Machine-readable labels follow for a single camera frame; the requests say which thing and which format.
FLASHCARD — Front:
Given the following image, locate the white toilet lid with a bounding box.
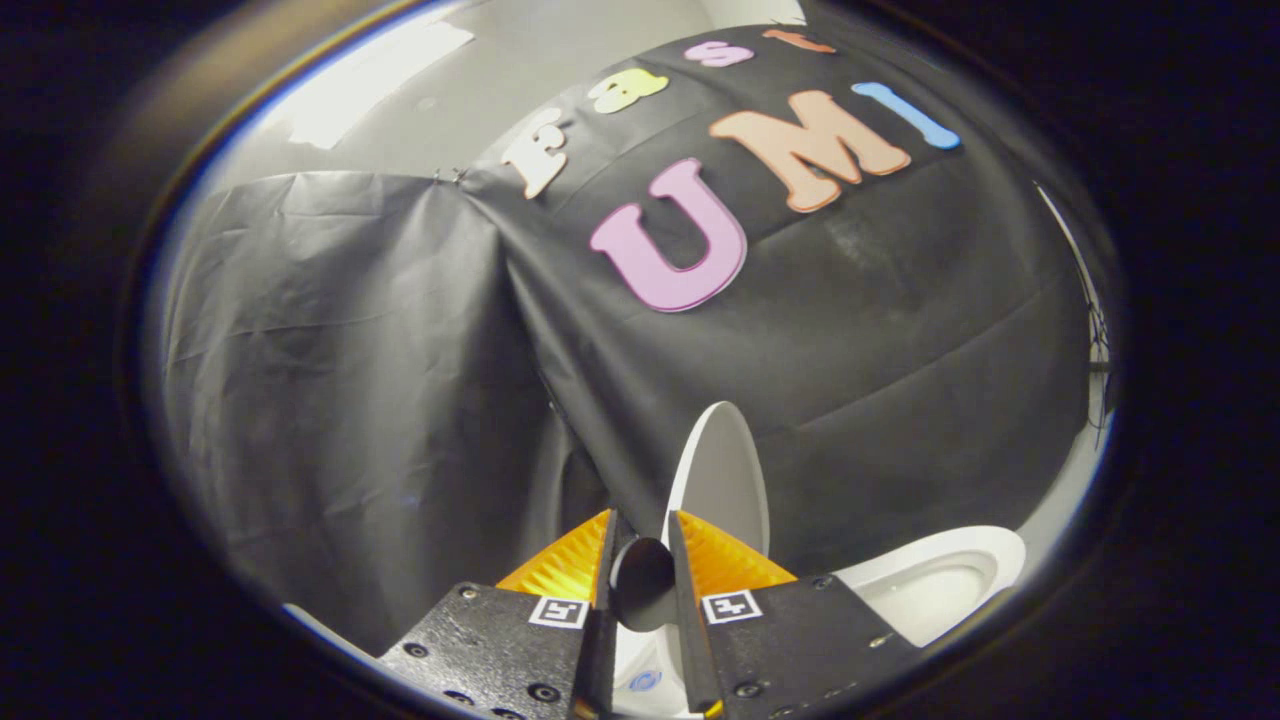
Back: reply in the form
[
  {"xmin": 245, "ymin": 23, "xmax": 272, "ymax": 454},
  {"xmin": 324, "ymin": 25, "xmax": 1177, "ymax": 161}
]
[{"xmin": 610, "ymin": 400, "xmax": 772, "ymax": 634}]

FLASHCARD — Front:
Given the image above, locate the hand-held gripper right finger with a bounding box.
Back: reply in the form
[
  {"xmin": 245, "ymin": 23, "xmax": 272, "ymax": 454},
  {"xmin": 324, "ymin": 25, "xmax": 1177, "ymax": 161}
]
[{"xmin": 667, "ymin": 510, "xmax": 926, "ymax": 720}]

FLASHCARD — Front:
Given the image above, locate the white toilet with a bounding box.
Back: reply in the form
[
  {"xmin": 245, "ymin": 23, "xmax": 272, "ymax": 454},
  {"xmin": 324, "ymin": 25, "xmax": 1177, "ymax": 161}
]
[{"xmin": 612, "ymin": 525, "xmax": 1028, "ymax": 718}]

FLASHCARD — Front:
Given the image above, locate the black backdrop cloth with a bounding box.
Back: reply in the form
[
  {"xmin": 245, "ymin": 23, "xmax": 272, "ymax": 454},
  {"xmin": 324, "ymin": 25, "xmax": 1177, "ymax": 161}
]
[{"xmin": 160, "ymin": 25, "xmax": 1111, "ymax": 656}]

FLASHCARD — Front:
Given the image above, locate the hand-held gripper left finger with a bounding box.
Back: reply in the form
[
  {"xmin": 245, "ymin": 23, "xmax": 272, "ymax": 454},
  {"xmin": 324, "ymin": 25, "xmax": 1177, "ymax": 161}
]
[{"xmin": 378, "ymin": 508, "xmax": 623, "ymax": 720}]

